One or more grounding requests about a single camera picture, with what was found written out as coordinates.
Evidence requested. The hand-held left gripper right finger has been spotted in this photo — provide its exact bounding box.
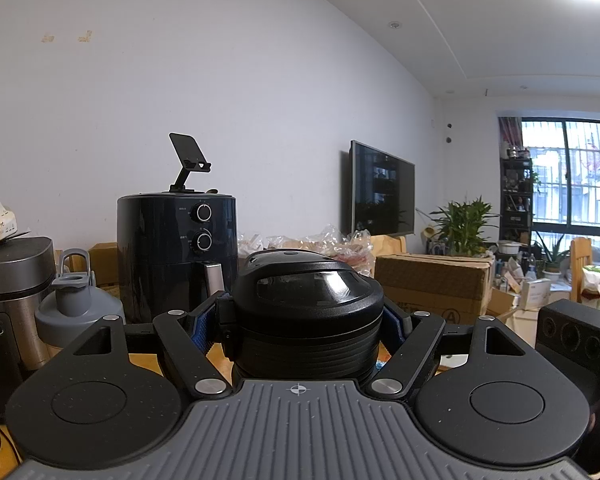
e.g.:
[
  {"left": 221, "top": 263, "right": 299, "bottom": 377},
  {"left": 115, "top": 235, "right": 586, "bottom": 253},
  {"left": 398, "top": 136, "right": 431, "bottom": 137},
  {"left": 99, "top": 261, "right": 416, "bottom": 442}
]
[{"left": 362, "top": 305, "right": 531, "bottom": 396}]

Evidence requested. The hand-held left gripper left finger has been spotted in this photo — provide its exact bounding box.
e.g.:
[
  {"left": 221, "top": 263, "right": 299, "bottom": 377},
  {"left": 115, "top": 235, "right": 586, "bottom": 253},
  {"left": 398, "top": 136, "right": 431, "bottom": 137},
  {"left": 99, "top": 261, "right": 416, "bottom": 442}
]
[{"left": 75, "top": 292, "right": 233, "bottom": 397}]

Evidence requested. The large cardboard box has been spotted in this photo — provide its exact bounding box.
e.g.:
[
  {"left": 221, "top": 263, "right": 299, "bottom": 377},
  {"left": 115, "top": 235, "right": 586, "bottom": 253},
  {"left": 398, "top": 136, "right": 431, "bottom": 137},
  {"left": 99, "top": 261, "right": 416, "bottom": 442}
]
[{"left": 374, "top": 252, "right": 496, "bottom": 326}]

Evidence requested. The white box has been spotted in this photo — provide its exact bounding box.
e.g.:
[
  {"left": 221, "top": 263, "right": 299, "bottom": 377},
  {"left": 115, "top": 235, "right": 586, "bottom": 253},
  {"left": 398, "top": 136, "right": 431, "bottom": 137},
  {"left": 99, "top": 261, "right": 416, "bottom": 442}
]
[{"left": 522, "top": 277, "right": 553, "bottom": 308}]

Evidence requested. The small cardboard box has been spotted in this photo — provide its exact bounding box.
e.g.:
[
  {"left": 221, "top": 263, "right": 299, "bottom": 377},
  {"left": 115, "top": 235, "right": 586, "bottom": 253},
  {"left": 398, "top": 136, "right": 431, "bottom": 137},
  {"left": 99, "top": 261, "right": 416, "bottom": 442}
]
[{"left": 487, "top": 285, "right": 541, "bottom": 348}]

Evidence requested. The potted aloe plant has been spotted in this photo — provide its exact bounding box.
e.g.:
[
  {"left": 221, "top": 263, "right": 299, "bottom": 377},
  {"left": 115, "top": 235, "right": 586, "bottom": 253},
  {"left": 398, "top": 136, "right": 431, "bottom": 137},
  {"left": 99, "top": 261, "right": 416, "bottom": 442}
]
[{"left": 530, "top": 232, "right": 573, "bottom": 281}]

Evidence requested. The dark blue air fryer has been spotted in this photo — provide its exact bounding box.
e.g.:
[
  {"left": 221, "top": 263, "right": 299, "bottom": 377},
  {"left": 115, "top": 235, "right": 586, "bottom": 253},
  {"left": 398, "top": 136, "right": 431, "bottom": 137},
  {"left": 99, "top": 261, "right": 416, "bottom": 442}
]
[{"left": 116, "top": 191, "right": 239, "bottom": 323}]

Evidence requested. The clear plastic food bag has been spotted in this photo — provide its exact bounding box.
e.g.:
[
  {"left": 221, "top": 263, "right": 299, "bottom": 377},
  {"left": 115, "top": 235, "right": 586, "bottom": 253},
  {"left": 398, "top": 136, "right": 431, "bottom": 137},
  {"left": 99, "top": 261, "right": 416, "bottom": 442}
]
[{"left": 237, "top": 225, "right": 376, "bottom": 278}]

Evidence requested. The green potted plant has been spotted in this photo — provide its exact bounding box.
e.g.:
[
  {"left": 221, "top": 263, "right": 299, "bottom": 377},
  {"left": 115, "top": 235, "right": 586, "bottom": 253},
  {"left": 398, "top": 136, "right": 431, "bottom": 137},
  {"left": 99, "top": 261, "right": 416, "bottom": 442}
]
[{"left": 422, "top": 197, "right": 501, "bottom": 256}]

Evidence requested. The clear shaker bottle grey lid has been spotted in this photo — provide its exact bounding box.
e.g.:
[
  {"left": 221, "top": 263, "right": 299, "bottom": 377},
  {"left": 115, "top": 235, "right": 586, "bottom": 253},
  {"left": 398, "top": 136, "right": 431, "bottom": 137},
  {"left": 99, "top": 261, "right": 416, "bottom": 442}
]
[{"left": 35, "top": 249, "right": 127, "bottom": 361}]

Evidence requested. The flat screen television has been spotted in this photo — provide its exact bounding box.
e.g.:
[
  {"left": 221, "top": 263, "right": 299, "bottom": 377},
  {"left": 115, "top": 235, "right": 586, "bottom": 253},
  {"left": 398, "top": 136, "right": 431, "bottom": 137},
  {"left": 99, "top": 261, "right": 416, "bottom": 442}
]
[{"left": 349, "top": 140, "right": 416, "bottom": 237}]

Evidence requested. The window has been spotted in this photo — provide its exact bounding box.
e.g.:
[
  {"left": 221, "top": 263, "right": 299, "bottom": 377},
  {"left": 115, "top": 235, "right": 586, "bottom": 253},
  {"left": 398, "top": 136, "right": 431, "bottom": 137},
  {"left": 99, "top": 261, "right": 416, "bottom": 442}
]
[{"left": 520, "top": 117, "right": 600, "bottom": 251}]

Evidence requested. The black shelving unit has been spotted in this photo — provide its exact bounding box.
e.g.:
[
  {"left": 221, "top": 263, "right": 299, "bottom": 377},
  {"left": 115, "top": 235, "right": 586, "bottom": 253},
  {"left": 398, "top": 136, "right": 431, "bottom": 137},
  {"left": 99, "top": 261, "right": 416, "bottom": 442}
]
[{"left": 500, "top": 157, "right": 535, "bottom": 248}]

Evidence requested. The black phone stand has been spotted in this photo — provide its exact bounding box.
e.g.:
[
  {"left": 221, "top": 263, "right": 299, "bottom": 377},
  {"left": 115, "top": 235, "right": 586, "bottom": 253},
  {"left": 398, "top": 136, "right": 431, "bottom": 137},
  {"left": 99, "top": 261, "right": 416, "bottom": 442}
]
[{"left": 168, "top": 132, "right": 212, "bottom": 193}]

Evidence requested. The grey rice cooker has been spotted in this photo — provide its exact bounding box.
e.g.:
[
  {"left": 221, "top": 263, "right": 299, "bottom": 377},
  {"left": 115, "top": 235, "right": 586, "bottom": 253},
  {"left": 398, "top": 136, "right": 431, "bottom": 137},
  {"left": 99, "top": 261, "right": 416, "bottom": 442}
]
[{"left": 0, "top": 236, "right": 55, "bottom": 376}]

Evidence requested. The striped curtain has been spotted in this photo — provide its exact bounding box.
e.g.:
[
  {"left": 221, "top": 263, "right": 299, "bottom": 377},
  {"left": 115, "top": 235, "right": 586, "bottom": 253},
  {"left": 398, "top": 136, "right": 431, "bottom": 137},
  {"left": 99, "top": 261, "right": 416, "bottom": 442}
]
[{"left": 497, "top": 116, "right": 525, "bottom": 161}]

